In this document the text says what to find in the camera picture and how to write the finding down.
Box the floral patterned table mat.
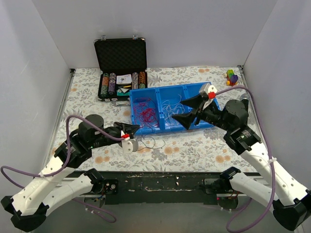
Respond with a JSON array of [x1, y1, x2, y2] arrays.
[[51, 67, 255, 172]]

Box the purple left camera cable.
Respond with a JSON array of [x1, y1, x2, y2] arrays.
[[0, 115, 128, 223]]

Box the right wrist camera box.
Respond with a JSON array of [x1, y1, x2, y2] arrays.
[[199, 83, 217, 100]]

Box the white wires in bin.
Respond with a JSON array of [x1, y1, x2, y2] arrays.
[[161, 94, 185, 128]]

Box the red wire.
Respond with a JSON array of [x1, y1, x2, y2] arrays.
[[132, 97, 160, 134]]

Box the colourful toy block train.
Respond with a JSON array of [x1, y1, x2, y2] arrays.
[[224, 69, 239, 86]]

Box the black handheld microphone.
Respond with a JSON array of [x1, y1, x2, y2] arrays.
[[240, 93, 250, 101]]

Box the blue three-compartment plastic bin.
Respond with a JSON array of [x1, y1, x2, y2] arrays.
[[129, 82, 222, 135]]

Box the black metal base rail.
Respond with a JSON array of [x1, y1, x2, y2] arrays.
[[87, 171, 240, 205]]

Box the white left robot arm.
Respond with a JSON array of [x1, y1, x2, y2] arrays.
[[0, 114, 140, 232]]

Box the black poker chip case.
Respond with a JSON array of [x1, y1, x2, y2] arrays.
[[94, 35, 148, 101]]

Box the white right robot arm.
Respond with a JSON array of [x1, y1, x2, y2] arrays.
[[172, 95, 311, 231]]

